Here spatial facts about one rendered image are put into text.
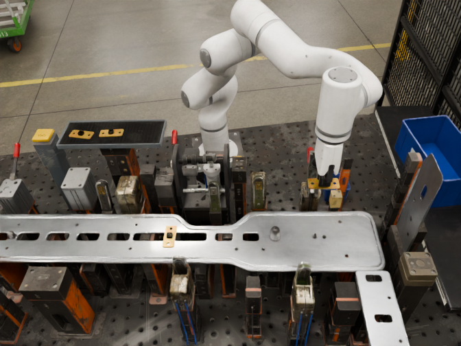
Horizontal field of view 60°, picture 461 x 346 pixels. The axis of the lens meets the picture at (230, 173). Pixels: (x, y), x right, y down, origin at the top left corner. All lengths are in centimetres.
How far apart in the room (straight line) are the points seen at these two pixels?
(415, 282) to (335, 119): 57
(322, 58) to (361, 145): 116
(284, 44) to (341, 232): 64
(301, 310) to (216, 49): 77
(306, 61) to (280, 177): 98
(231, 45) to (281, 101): 237
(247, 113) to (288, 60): 245
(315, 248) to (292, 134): 95
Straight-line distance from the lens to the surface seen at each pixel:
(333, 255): 128
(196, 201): 144
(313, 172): 130
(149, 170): 140
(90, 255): 135
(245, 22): 108
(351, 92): 88
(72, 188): 141
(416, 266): 125
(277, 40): 100
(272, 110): 344
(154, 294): 156
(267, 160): 195
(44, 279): 133
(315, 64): 99
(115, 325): 155
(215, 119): 165
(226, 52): 120
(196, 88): 151
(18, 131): 380
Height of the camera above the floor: 206
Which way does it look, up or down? 46 degrees down
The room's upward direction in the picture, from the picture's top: 4 degrees counter-clockwise
